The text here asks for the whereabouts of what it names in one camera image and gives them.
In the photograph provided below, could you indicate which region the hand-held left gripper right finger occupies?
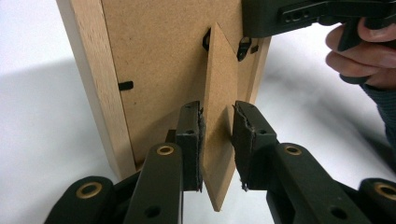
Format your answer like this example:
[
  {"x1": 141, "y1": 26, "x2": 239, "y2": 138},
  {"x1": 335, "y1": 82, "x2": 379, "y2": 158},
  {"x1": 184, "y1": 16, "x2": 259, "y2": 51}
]
[{"x1": 232, "y1": 101, "x2": 279, "y2": 191}]

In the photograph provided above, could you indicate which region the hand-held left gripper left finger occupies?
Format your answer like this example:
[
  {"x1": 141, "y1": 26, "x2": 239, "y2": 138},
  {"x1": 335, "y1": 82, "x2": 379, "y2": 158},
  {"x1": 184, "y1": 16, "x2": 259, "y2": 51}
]
[{"x1": 176, "y1": 100, "x2": 206, "y2": 192}]

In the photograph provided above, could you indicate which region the wooden picture frame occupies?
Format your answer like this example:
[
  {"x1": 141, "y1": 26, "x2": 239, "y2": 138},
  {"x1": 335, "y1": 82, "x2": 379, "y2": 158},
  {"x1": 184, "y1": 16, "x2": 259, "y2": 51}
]
[{"x1": 55, "y1": 0, "x2": 272, "y2": 213}]

